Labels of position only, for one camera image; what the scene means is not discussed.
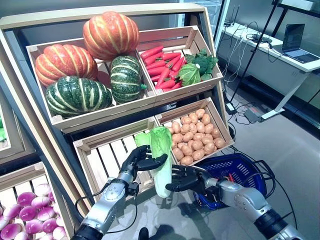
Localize green striped pumpkin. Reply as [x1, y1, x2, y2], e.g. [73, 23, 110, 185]
[109, 55, 147, 105]
[45, 75, 114, 118]

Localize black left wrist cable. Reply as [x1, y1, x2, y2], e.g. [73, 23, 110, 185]
[74, 183, 140, 235]

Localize wooden potato crate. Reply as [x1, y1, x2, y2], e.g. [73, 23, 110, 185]
[154, 97, 235, 167]

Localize black left robot foot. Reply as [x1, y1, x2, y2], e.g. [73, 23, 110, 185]
[138, 226, 150, 240]

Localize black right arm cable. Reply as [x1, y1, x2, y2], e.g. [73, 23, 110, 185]
[249, 159, 301, 226]

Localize black tripod pole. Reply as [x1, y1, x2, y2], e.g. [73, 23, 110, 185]
[228, 0, 282, 104]

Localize white power adapter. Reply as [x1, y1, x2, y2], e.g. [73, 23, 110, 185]
[224, 102, 237, 115]

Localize black metal rack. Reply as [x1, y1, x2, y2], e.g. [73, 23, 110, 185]
[271, 0, 320, 18]

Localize grey neighbouring shelf stand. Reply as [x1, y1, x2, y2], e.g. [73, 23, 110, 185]
[0, 32, 48, 173]

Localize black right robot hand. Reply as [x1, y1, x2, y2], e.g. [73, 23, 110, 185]
[165, 164, 208, 193]

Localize white hanging desk cables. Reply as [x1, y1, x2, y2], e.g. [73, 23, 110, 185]
[222, 26, 248, 83]

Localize dark green leaf bunch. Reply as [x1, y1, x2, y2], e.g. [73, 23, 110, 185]
[184, 48, 219, 81]

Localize wooden produce shelf stand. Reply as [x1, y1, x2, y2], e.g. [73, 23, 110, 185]
[0, 3, 235, 218]

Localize wooden pumpkin crate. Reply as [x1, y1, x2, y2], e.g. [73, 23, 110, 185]
[26, 37, 158, 126]

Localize large orange striped pumpkin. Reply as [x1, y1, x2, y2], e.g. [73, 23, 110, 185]
[82, 11, 140, 62]

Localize round green cabbage head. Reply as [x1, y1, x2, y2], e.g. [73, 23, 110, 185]
[177, 62, 202, 88]

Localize wooden carrot crate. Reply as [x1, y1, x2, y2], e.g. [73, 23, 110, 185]
[136, 24, 223, 97]

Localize open grey laptop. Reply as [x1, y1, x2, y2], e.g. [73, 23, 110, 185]
[281, 23, 320, 65]

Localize white office desk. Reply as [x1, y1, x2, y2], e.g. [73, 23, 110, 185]
[214, 23, 320, 121]

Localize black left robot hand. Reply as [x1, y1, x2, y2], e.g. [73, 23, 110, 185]
[117, 145, 168, 186]

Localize black router with antennas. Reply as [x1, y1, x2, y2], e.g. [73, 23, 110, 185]
[223, 4, 241, 27]

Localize grey floor box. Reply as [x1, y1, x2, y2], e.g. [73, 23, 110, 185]
[243, 107, 265, 123]

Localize black desk hub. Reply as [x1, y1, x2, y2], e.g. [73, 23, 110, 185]
[251, 34, 273, 43]

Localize blue plastic shopping basket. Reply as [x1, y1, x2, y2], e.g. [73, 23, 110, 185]
[193, 152, 276, 210]

